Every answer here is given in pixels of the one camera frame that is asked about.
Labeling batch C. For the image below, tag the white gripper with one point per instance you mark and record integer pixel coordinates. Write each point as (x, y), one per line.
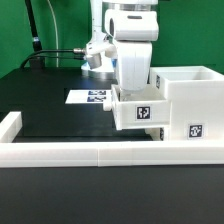
(131, 33)

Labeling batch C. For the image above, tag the white U-shaped boundary frame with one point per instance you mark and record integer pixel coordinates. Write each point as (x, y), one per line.
(101, 154)

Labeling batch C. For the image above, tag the black vertical pole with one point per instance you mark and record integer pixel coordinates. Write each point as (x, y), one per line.
(37, 62)

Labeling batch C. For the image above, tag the white drawer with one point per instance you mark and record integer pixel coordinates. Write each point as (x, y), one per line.
(157, 134)
(144, 110)

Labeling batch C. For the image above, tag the white front drawer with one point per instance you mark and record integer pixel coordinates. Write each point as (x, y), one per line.
(157, 134)

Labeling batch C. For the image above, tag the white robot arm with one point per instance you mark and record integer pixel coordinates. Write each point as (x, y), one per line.
(98, 9)

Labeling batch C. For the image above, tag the white fiducial marker sheet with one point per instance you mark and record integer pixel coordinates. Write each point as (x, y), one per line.
(87, 96)

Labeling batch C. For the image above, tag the white drawer cabinet box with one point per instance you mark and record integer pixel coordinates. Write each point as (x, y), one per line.
(196, 94)

